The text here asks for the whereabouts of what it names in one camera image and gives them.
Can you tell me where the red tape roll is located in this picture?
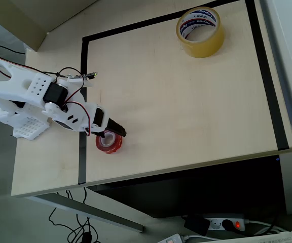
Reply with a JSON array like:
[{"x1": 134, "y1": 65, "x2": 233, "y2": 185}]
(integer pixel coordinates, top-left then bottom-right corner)
[{"x1": 95, "y1": 130, "x2": 123, "y2": 154}]

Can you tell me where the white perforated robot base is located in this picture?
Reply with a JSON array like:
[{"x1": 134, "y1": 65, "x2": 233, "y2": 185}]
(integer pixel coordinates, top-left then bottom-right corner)
[{"x1": 0, "y1": 106, "x2": 50, "y2": 140}]

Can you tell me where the large yellow tape roll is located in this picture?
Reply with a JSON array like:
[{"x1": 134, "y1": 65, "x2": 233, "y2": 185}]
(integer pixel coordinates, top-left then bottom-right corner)
[{"x1": 175, "y1": 7, "x2": 225, "y2": 59}]

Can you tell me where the grey metal table leg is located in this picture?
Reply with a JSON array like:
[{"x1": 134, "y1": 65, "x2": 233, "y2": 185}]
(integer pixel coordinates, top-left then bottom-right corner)
[{"x1": 25, "y1": 193, "x2": 144, "y2": 233}]

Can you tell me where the beige wooden board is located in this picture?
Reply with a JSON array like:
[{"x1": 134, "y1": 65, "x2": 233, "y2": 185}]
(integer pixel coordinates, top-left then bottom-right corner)
[{"x1": 0, "y1": 0, "x2": 98, "y2": 51}]

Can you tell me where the white power strip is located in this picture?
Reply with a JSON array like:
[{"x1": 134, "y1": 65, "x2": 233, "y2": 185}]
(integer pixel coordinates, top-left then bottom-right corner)
[{"x1": 157, "y1": 233, "x2": 185, "y2": 243}]

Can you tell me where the black power adapter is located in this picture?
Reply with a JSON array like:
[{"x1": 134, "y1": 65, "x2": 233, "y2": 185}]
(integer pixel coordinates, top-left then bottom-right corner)
[{"x1": 184, "y1": 215, "x2": 211, "y2": 237}]

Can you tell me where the black round plug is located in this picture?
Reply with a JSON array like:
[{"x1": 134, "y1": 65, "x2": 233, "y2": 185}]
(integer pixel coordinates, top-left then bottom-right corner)
[{"x1": 222, "y1": 219, "x2": 234, "y2": 231}]

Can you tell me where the grey table side panel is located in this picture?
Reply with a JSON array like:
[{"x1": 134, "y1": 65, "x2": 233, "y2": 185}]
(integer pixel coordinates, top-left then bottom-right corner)
[{"x1": 279, "y1": 151, "x2": 292, "y2": 215}]

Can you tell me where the camera board with green light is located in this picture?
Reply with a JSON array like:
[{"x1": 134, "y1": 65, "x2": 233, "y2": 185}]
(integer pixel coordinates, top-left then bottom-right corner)
[{"x1": 66, "y1": 71, "x2": 98, "y2": 88}]

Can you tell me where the tangled black floor cable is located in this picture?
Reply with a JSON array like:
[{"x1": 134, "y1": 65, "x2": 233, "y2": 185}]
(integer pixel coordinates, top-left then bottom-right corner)
[{"x1": 48, "y1": 188, "x2": 98, "y2": 243}]

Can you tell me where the thin black cable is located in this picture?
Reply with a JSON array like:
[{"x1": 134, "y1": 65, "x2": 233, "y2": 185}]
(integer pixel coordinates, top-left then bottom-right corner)
[{"x1": 0, "y1": 40, "x2": 25, "y2": 54}]

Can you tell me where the grey power strip red switch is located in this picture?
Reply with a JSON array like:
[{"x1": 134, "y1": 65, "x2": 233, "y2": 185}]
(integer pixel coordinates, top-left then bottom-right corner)
[{"x1": 203, "y1": 214, "x2": 247, "y2": 231}]

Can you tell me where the white power cable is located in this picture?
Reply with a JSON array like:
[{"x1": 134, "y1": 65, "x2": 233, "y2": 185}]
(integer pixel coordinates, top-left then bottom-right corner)
[{"x1": 244, "y1": 219, "x2": 287, "y2": 236}]

